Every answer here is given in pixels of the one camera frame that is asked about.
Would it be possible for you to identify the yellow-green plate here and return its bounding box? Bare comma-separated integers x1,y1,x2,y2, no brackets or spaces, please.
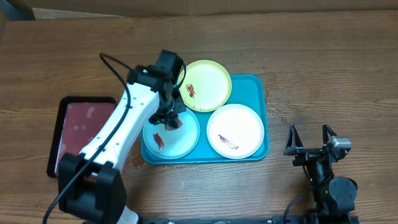
178,60,232,112

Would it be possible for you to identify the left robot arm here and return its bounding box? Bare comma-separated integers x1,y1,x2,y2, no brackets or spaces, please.
53,64,186,223

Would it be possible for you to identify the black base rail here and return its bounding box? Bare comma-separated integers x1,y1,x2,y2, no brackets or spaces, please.
138,215,359,224

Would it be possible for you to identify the green scrubbing sponge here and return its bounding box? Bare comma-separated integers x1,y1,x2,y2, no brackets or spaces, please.
165,118,183,131

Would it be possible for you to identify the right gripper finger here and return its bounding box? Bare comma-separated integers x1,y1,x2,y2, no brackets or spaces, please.
322,123,336,144
283,124,303,156

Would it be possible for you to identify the black tray with red water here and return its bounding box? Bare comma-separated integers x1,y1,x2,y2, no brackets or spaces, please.
47,96,116,178

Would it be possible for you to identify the blue plastic tray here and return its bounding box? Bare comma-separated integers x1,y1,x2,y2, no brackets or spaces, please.
141,74,270,165

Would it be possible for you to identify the light blue plate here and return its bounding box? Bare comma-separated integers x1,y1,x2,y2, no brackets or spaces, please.
141,109,200,161

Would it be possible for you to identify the white plate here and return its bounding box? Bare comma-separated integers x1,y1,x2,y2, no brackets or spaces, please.
206,104,265,160

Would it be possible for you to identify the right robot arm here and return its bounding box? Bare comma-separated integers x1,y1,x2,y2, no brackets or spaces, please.
282,123,359,223

